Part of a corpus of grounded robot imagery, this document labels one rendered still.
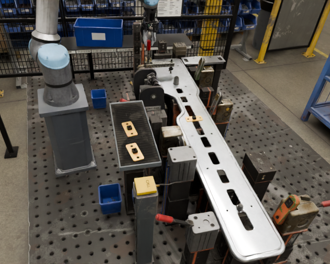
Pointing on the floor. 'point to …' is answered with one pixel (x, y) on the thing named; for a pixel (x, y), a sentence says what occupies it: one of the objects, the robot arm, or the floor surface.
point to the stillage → (312, 108)
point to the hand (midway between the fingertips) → (149, 43)
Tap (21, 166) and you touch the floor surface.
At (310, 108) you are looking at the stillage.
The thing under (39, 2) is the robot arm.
